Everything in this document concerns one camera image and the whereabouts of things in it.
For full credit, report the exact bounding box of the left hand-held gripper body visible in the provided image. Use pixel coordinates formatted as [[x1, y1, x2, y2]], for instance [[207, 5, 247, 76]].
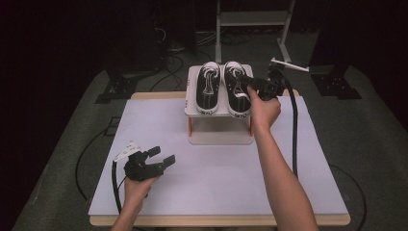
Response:
[[114, 141, 166, 182]]

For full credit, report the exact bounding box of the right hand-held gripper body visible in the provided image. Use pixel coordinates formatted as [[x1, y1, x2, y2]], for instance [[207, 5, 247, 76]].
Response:
[[254, 57, 310, 101]]

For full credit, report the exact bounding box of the black canvas sneaker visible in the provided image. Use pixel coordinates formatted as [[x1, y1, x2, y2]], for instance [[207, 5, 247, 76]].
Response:
[[222, 61, 252, 119], [195, 61, 222, 116]]

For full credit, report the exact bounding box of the white shoe rack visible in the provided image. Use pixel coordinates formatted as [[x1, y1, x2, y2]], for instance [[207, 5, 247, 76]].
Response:
[[184, 64, 256, 146]]

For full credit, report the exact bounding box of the person's left hand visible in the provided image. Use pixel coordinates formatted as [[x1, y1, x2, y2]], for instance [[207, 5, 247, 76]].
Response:
[[123, 175, 161, 210]]

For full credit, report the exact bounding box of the person's right hand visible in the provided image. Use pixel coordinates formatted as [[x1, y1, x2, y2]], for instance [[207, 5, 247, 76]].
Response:
[[246, 86, 282, 129]]

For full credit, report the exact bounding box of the white table mat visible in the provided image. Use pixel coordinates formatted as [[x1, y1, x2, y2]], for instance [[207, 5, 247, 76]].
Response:
[[88, 95, 349, 217]]

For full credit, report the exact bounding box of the black stand base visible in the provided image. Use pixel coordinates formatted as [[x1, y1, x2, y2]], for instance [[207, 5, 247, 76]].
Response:
[[94, 70, 140, 104], [311, 64, 363, 100]]

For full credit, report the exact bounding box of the white metal stand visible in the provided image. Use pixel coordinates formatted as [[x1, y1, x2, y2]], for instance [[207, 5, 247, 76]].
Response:
[[215, 0, 296, 65]]

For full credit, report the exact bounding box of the wooden table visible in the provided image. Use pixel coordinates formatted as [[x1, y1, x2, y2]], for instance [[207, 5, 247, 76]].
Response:
[[89, 89, 351, 227]]

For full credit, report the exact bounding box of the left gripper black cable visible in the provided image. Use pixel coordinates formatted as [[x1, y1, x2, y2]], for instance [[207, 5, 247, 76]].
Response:
[[111, 160, 128, 215]]

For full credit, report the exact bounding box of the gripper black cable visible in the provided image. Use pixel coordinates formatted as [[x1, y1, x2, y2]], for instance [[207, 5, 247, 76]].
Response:
[[278, 67, 299, 179], [111, 160, 128, 215]]

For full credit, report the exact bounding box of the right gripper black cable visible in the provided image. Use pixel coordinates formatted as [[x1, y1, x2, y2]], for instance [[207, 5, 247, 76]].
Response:
[[278, 67, 299, 179]]

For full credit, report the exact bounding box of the black floor cable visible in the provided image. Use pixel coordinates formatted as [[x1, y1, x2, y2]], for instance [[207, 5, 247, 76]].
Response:
[[75, 128, 109, 201], [330, 164, 368, 231]]

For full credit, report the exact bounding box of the bundle of floor cables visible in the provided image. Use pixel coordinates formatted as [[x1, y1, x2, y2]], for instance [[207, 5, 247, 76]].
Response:
[[148, 27, 216, 93]]

